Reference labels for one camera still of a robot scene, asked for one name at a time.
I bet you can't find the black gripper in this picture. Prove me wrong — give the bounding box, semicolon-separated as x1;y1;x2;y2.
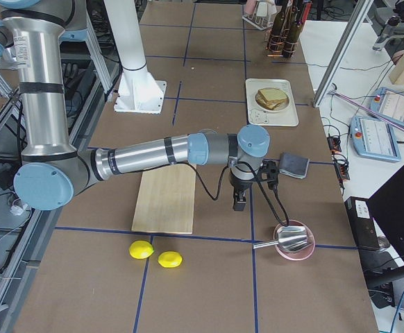
229;168;255;211

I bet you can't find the white round plate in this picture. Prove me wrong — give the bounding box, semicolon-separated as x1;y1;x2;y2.
255;87;289;112

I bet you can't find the bread slice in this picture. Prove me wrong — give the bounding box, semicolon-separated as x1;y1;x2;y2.
255;87;288;101
255;96;289;111

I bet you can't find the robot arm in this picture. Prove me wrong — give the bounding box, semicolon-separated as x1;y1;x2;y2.
0;1;270;210

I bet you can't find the cream bear tray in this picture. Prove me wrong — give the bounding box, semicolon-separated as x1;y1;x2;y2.
245;78;298;127

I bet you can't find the grey folded cloth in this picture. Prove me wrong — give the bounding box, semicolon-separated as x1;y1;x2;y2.
278;152;310;179

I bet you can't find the metal scoop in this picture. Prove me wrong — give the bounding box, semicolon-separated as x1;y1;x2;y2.
253;225;312;253

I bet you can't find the wooden cutting board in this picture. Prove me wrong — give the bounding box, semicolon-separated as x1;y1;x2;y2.
131;164;196;234

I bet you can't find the pink bowl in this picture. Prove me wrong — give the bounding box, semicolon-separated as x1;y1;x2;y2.
274;219;316;261

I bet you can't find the yellow lemon right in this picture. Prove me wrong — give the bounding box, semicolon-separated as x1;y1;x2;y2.
158;251;183;268

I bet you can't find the yellow lemon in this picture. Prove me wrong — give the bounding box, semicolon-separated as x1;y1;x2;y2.
128;240;154;259
158;251;183;268

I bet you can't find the yellow lemon left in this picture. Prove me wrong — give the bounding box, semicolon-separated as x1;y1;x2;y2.
128;240;154;259

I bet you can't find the black box device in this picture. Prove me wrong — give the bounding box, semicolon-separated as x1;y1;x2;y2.
345;196;380;251

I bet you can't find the long metal rod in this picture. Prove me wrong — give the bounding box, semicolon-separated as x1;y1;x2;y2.
328;90;404;133

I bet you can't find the blue teach pendant near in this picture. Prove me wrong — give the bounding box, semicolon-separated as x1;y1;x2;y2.
350;116;401;162

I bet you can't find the blue teach pendant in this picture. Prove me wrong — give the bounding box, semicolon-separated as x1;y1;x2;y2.
370;87;404;127
350;116;401;162

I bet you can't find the black laptop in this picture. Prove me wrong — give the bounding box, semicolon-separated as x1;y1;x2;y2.
364;165;404;289

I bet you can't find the dark green wine bottle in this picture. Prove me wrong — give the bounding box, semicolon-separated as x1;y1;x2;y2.
267;0;292;56

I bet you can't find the blue teach pendant far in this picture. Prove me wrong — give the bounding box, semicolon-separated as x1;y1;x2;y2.
370;87;404;127

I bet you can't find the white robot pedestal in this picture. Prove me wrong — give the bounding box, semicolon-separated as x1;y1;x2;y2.
104;0;167;114

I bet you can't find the copper wire bottle rack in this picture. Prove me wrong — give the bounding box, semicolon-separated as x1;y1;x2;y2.
266;31;300;58

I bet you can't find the white wire cup rack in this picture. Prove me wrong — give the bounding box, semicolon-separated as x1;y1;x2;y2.
242;0;277;31

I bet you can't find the aluminium frame post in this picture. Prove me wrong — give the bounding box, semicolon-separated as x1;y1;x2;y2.
312;0;373;108

